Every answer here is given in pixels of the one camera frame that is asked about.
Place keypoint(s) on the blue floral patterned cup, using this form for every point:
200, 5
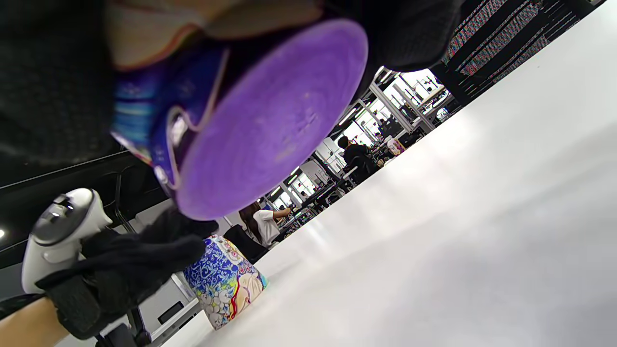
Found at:
224, 282

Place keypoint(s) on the person's left hand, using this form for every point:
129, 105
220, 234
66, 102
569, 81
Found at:
115, 270

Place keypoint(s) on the patterned cup with purple base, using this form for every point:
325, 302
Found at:
270, 125

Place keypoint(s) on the person's right hand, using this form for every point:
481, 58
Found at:
48, 72

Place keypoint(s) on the person's left forearm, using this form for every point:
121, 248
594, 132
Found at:
29, 325

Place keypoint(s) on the black office chair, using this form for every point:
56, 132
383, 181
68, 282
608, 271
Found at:
246, 246

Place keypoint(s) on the small patterned cup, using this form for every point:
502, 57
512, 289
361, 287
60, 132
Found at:
395, 146

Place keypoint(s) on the white hand controller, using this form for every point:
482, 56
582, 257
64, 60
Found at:
58, 236

